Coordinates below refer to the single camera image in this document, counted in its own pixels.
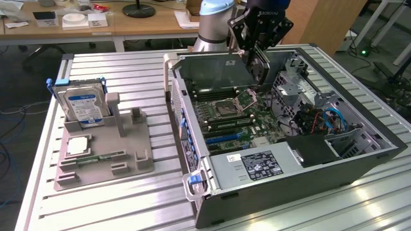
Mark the metal disk bay cage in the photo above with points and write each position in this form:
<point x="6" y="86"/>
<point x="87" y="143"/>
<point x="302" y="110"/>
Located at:
<point x="289" y="93"/>

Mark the white box with round insert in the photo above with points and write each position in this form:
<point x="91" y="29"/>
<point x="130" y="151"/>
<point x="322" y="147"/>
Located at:
<point x="75" y="21"/>

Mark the blue expansion slot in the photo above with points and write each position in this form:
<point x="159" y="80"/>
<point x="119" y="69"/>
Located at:
<point x="222" y="138"/>

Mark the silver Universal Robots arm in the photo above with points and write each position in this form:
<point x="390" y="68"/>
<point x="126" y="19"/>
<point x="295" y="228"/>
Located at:
<point x="211" y="24"/>

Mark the white paper stack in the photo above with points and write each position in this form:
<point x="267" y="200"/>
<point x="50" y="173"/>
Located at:
<point x="185" y="21"/>

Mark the metal socket cover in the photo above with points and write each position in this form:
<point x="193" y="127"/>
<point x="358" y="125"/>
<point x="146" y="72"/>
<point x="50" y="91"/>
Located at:
<point x="249" y="99"/>

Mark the white box with black top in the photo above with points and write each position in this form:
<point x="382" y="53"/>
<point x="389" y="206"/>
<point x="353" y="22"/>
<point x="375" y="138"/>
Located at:
<point x="46" y="19"/>

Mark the white paper slip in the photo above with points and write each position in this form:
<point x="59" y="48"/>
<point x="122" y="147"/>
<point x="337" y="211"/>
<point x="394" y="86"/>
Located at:
<point x="16" y="24"/>

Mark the black floor stand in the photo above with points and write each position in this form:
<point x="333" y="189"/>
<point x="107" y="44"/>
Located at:
<point x="385" y="72"/>

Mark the black intrusion switch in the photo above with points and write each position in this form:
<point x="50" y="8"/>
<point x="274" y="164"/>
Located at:
<point x="183" y="93"/>

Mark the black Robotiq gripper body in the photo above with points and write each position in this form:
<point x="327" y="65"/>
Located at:
<point x="266" y="14"/>

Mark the silver CPU chip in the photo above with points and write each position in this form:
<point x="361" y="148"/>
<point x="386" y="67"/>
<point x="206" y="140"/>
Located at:
<point x="78" y="145"/>

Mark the wooden cabinet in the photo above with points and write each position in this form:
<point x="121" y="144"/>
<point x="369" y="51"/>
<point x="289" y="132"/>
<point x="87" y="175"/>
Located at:
<point x="327" y="24"/>

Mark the hard disk in blue caddy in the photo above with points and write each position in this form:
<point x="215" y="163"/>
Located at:
<point x="83" y="106"/>

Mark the grey power supply unit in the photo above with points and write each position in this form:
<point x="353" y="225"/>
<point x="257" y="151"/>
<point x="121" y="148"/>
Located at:
<point x="231" y="173"/>

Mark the CPU socket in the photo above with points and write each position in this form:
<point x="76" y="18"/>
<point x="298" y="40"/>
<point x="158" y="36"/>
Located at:
<point x="226" y="107"/>

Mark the RAM stick with black chips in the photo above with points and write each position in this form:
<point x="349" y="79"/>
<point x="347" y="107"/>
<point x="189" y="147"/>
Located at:
<point x="231" y="124"/>

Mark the red small item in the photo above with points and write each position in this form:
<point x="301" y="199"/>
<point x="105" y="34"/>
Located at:
<point x="101" y="8"/>

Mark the open black PC case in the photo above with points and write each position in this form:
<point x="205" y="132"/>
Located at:
<point x="289" y="192"/>

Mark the plain white labelled box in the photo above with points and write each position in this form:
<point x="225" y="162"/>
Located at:
<point x="99" y="21"/>

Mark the black round lamp base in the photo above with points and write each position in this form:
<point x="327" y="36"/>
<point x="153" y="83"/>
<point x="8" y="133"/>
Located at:
<point x="138" y="10"/>

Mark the blue case latch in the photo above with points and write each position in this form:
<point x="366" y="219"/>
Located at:
<point x="194" y="180"/>

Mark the wooden desk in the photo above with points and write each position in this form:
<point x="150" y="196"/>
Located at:
<point x="145" y="26"/>

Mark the graphics card with metal bracket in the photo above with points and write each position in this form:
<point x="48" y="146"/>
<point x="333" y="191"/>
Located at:
<point x="257" y="69"/>

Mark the device with green light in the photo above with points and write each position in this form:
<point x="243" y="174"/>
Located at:
<point x="363" y="52"/>

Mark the green RAM stick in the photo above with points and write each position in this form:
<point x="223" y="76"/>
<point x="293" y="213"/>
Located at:
<point x="96" y="158"/>

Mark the grey plastic parts rack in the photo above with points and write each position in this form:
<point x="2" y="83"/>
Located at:
<point x="106" y="173"/>

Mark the grey cup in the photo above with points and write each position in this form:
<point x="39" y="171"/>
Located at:
<point x="47" y="3"/>

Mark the green motherboard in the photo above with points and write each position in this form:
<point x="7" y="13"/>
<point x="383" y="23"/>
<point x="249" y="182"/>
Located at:
<point x="257" y="125"/>

